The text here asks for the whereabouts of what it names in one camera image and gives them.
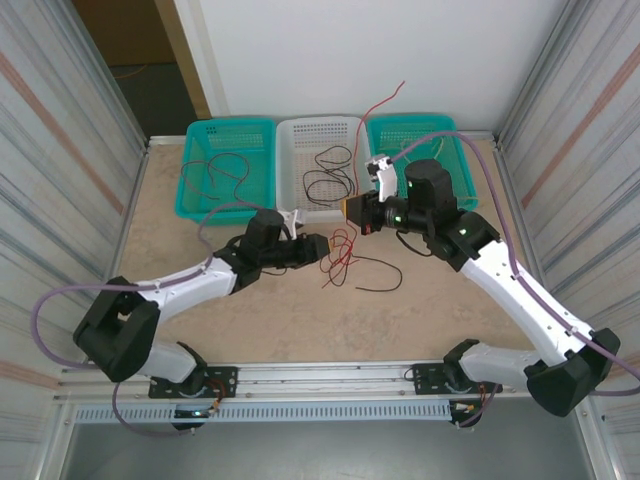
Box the red cable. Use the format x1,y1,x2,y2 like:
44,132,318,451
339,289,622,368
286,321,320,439
347,79,407,236
322,239,359,290
319,227,360,290

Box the teal plastic basket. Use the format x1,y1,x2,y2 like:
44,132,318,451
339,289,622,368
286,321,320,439
366,114,479,211
173,118,277,229

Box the white plastic basket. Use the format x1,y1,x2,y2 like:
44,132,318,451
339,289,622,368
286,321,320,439
274,115,377,225

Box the aluminium table edge bar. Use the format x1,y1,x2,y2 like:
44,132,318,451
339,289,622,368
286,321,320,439
146,130,501,150

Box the brown wooden door edge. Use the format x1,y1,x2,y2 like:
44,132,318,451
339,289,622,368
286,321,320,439
153,0,214,121

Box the right small controller board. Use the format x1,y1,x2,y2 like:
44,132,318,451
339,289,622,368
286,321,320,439
449,402,484,420

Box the brown board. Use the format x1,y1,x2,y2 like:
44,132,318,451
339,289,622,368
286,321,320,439
72,0,177,67

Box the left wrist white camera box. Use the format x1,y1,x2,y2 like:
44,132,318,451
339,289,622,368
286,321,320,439
281,209,307,237

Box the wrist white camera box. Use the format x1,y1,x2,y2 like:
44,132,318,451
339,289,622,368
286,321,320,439
363,154,399,204
281,209,307,237

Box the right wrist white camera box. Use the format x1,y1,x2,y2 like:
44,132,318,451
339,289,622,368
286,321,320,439
363,154,399,204

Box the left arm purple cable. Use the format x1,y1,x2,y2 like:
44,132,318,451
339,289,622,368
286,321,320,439
32,201,274,437

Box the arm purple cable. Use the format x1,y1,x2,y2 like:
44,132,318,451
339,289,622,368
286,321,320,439
392,130,640,430
32,201,274,437

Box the right wrist thin black wire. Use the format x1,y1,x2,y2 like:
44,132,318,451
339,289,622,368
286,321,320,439
397,232,434,258

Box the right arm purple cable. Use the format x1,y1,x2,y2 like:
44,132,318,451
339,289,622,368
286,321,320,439
392,130,640,430

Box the aluminium mounting rail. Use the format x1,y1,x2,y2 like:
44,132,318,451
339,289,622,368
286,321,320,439
53,357,531,405

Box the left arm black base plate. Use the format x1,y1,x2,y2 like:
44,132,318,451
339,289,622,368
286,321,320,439
148,366,239,400

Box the left base red black wires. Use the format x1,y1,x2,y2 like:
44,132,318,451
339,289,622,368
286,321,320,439
207,378,237,414

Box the base red black wires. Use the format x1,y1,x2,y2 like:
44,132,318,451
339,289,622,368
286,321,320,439
207,378,237,414
469,382,495,414

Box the grey slotted cable duct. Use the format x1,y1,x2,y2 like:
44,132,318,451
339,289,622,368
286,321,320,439
73,402,454,425

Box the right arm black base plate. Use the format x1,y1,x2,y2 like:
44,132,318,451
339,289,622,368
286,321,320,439
410,362,504,396

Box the right base red black wires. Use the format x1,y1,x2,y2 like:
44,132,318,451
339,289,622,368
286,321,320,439
469,382,495,414

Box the white door frame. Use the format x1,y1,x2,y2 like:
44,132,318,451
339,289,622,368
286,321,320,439
172,0,231,120

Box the orange floor cable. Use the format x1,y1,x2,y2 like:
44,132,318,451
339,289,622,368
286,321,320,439
112,63,151,81

